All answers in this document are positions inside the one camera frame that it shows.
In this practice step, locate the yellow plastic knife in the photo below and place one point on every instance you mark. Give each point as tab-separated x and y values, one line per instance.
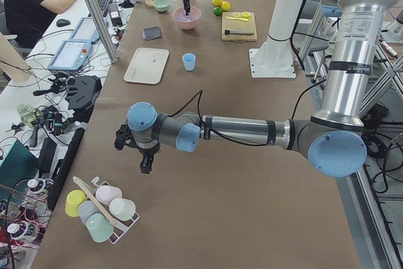
237	19

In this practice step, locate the black computer mouse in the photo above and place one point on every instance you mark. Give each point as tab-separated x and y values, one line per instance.
62	22

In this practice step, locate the teach pendant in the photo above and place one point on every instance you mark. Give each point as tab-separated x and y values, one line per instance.
71	55
85	30

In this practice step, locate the pink cup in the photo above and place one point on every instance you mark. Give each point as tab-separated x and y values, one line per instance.
105	194

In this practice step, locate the lemon slice lower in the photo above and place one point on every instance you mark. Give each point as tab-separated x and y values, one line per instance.
245	14

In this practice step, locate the green lime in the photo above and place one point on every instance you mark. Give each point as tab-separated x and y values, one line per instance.
217	11

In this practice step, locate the bamboo cutting board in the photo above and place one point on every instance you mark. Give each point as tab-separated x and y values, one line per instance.
238	25

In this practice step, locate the mint green bowl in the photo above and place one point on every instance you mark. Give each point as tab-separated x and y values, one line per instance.
161	5

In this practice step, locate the yellow cup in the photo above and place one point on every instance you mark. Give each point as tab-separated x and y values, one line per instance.
73	201

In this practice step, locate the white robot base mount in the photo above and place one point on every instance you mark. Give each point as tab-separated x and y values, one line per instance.
274	58

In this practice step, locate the yellow lemon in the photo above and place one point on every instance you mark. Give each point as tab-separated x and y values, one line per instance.
217	3
225	6

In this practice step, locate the pink bowl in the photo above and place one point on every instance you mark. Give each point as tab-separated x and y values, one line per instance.
188	26

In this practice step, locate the grey folded cloth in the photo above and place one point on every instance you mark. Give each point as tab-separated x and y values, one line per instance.
151	33

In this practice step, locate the mint green cup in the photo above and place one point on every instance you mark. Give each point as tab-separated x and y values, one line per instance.
99	227

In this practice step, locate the teach pendant far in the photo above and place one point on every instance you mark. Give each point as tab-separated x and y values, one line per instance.
85	30

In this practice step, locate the cream rabbit serving tray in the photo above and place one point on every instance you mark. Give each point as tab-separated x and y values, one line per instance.
147	66

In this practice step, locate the person in black shirt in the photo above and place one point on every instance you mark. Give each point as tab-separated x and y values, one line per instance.
29	19

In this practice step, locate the teach pendant near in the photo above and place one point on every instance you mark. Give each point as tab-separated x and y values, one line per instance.
71	55

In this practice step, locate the yellow lemon upper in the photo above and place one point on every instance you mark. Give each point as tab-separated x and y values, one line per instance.
217	3

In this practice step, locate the clear ice cubes pile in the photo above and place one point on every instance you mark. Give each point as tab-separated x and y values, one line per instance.
181	17

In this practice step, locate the yellow lemon lower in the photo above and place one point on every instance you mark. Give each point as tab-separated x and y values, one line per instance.
225	6

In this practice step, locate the white cup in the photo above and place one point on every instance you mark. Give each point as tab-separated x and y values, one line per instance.
122	208

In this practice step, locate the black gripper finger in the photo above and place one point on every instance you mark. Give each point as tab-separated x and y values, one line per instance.
146	164
187	10

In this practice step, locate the light blue plastic cup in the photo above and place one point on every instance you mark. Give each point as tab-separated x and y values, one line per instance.
189	61

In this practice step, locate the aluminium frame post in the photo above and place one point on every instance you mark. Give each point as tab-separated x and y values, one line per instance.
97	17

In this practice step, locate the grey cup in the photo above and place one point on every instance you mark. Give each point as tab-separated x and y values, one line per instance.
86	210

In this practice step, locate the white wire cup rack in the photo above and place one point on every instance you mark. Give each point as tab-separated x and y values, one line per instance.
120	227

